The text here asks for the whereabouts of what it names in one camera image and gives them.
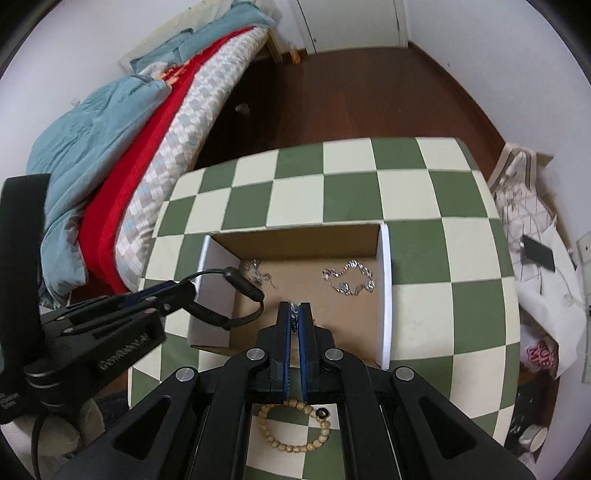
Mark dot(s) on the red print plastic bag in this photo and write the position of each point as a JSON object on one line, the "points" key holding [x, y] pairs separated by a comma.
{"points": [[541, 356]]}

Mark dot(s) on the checked quilted mattress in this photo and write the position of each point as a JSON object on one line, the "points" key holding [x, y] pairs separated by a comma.
{"points": [[184, 138]]}

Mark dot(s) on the white door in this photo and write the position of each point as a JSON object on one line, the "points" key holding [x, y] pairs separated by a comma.
{"points": [[351, 21]]}

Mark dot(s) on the white cup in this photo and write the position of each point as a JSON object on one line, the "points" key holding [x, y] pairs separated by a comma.
{"points": [[532, 436]]}

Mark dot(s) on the black phone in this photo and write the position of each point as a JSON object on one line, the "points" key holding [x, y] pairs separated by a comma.
{"points": [[539, 253]]}

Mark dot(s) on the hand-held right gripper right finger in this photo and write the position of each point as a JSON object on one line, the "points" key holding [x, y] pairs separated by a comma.
{"points": [[304, 350]]}

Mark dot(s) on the cardboard box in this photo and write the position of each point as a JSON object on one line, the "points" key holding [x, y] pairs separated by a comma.
{"points": [[295, 286]]}

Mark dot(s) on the wooden bed frame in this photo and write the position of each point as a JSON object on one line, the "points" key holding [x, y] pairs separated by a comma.
{"points": [[275, 48]]}

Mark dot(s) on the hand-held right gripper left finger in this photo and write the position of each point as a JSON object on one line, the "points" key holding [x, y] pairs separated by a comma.
{"points": [[283, 350]]}

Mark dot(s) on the bed with blue blanket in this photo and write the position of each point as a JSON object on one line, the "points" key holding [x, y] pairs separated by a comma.
{"points": [[92, 124]]}

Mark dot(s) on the beige cloth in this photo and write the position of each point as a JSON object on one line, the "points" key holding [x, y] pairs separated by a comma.
{"points": [[74, 420]]}

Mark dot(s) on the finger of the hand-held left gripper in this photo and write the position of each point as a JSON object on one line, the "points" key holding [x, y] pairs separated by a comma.
{"points": [[115, 353], [152, 293]]}

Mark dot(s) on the green checkered tablecloth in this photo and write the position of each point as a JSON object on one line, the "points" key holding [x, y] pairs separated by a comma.
{"points": [[351, 184]]}

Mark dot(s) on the red blanket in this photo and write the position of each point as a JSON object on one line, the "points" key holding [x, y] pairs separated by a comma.
{"points": [[138, 152]]}

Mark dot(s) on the white bags pile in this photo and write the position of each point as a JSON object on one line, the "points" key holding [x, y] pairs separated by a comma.
{"points": [[531, 207]]}

